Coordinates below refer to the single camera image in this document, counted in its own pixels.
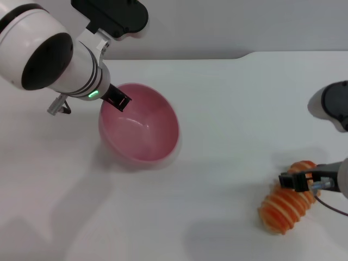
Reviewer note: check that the pink plastic bowl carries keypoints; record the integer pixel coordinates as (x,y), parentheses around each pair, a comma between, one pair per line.
(138,136)

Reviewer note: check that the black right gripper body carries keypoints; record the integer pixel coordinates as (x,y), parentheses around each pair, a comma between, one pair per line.
(326,170)

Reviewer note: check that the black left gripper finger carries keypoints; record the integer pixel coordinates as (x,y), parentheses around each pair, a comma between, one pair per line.
(121,102)

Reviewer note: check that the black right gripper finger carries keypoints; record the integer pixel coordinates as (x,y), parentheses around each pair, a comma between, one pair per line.
(299,181)

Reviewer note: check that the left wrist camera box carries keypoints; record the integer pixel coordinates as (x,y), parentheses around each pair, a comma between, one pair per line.
(117,16)

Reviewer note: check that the orange striped bread loaf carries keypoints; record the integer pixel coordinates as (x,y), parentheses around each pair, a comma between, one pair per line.
(282,209)

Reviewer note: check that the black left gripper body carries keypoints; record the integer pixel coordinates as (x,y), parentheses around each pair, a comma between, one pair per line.
(110,92)

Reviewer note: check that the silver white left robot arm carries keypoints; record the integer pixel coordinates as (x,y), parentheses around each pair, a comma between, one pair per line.
(40,49)

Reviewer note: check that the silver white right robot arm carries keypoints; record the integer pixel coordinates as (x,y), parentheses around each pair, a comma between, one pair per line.
(344,176)

